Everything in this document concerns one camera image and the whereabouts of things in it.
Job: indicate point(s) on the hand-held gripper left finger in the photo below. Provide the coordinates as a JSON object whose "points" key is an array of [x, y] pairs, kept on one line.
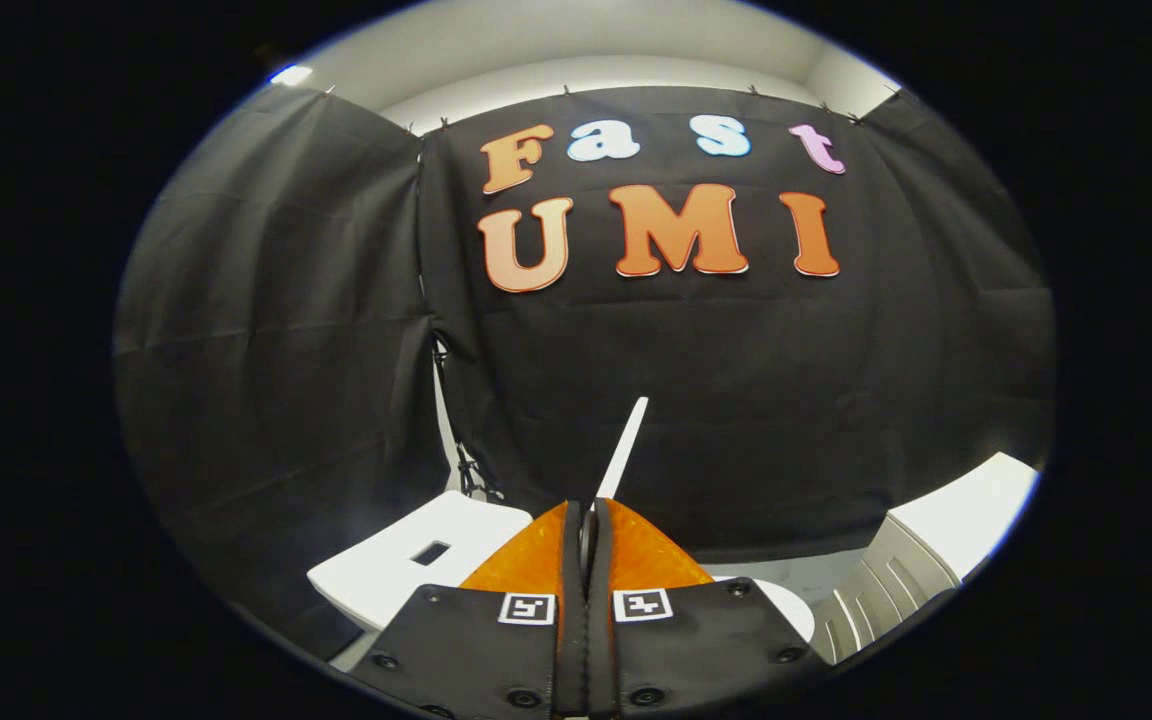
{"points": [[466, 650]]}

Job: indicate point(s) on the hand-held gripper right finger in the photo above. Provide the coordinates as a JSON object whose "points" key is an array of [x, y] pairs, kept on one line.
{"points": [[706, 650]]}

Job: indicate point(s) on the white toilet seat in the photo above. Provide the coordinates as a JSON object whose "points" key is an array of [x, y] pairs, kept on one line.
{"points": [[791, 610]]}

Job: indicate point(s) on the black backdrop cloth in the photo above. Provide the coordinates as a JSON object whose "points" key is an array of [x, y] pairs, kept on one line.
{"points": [[736, 400]]}

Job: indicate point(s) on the white drawer cabinet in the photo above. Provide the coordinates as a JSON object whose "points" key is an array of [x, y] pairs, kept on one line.
{"points": [[936, 540]]}

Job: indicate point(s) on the small ceiling light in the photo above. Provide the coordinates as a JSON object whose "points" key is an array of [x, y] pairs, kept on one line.
{"points": [[291, 75]]}

